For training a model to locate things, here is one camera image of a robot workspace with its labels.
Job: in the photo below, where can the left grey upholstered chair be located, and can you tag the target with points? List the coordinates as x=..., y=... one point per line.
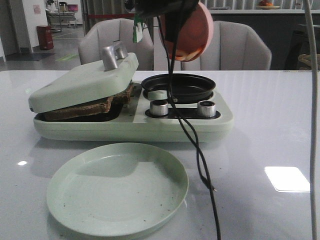
x=108, y=32

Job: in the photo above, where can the mint green round plate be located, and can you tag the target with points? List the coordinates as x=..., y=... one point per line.
x=118, y=191

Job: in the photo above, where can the right grey upholstered chair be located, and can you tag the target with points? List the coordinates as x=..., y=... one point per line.
x=234, y=47

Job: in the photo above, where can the mint green sandwich maker lid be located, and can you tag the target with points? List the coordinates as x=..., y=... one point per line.
x=84, y=83

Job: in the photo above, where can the silver control knob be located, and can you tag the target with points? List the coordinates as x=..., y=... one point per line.
x=206, y=109
x=159, y=108

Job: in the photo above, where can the fruit plate on counter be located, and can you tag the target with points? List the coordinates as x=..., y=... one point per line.
x=267, y=5

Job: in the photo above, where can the white bread slice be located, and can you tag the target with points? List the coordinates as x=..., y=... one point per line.
x=91, y=108
x=123, y=97

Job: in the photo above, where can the black round frying pan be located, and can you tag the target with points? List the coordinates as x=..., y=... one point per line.
x=186, y=88

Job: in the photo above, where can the red bin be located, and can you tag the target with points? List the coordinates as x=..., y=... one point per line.
x=45, y=38

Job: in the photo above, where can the dark sofa with cushion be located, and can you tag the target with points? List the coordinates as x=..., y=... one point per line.
x=298, y=57

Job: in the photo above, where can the cooked shrimp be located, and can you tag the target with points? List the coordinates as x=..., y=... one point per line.
x=195, y=54
x=183, y=56

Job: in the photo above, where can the right silver control knob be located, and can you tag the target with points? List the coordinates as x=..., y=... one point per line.
x=206, y=109

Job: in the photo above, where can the pink plastic bowl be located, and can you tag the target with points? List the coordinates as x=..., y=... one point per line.
x=196, y=31

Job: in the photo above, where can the grey upholstered chair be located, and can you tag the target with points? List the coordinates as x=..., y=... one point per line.
x=234, y=47
x=108, y=32

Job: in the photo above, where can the left silver control knob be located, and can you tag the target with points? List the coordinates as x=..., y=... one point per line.
x=159, y=108

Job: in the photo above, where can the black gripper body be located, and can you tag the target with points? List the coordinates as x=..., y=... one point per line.
x=153, y=8

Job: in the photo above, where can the mint green breakfast maker base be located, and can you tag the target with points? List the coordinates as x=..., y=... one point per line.
x=132, y=122

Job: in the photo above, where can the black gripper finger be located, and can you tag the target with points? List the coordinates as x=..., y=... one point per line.
x=173, y=24

